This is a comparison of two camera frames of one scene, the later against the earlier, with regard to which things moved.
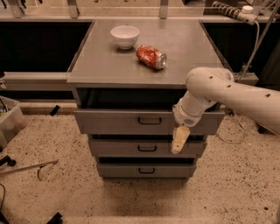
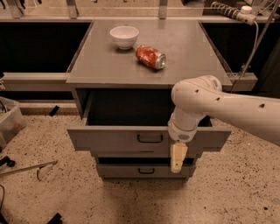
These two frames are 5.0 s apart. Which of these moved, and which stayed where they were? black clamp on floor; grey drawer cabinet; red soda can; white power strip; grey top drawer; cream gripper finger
Moved: grey top drawer; cream gripper finger
Stayed: red soda can; white power strip; black clamp on floor; grey drawer cabinet
